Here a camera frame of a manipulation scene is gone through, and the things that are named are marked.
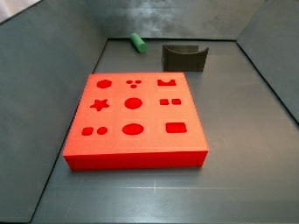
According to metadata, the green round cylinder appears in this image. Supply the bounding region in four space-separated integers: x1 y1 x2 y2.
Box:
131 32 147 53

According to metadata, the red foam shape board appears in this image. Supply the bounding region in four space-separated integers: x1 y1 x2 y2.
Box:
63 73 210 171

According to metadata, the dark grey cradle block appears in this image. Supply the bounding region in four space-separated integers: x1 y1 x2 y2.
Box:
163 45 210 72

